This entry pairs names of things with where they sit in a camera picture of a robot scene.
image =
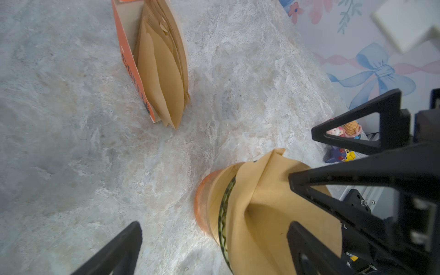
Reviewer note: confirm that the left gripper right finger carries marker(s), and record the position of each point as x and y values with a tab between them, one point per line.
310	256

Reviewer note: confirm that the orange glass carafe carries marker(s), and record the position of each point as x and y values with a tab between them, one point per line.
201	205

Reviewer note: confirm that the green glass dripper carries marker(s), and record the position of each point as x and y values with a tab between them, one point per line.
222	221

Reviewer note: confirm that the colourful toy figure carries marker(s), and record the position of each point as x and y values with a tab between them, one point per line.
338	155

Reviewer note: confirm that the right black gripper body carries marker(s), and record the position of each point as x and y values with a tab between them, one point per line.
427	122

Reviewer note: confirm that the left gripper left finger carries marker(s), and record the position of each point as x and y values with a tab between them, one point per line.
118	257

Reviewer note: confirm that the ice cream cone toy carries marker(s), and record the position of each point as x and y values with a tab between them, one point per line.
349	130

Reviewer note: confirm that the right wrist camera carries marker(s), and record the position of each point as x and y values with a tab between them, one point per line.
408	24

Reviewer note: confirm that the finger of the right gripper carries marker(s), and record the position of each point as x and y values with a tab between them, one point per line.
391	200
394	126

